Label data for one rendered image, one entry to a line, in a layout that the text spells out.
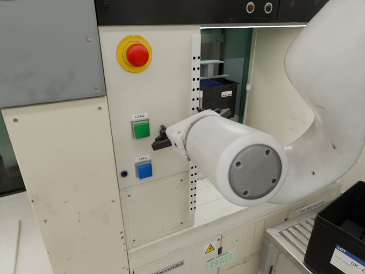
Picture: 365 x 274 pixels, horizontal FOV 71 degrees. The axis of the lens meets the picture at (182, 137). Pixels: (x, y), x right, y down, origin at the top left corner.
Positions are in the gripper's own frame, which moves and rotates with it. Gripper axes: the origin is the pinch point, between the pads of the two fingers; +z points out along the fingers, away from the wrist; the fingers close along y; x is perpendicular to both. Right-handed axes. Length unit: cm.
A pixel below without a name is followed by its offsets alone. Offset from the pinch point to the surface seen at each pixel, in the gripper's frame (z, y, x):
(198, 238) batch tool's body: 10.1, -7.6, -36.4
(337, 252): -7, 23, -47
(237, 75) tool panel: 87, 54, -10
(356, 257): -11, 25, -46
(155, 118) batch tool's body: -0.1, -5.3, 3.6
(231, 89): 64, 38, -11
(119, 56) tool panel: -4.4, -6.8, 17.5
